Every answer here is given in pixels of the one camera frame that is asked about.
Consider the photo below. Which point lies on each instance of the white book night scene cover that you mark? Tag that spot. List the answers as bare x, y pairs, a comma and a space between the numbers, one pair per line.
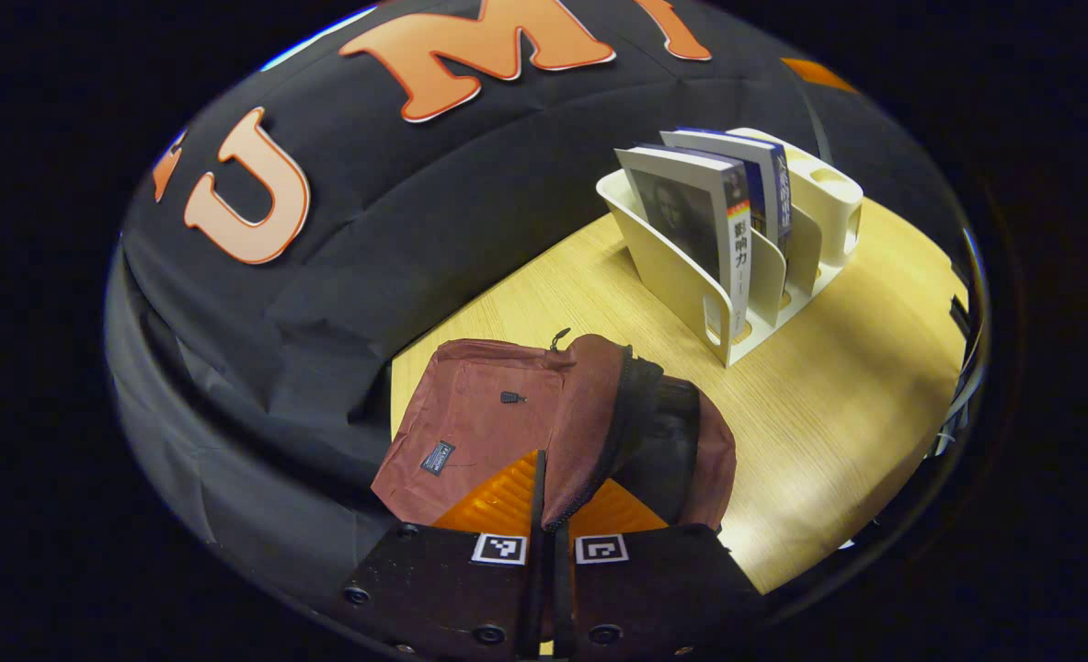
769, 184

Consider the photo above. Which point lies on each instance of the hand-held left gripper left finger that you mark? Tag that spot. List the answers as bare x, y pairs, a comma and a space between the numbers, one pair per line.
534, 598

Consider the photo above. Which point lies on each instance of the white book portrait cover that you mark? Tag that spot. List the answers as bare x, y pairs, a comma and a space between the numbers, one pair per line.
681, 211

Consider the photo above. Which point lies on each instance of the white plastic bookshelf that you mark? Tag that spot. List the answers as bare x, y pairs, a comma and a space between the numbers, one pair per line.
672, 276

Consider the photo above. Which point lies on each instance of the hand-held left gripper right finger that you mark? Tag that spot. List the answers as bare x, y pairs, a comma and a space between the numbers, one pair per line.
562, 598

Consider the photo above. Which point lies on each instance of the maroon schoolbag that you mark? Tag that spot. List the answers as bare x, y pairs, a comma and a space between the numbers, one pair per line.
479, 423

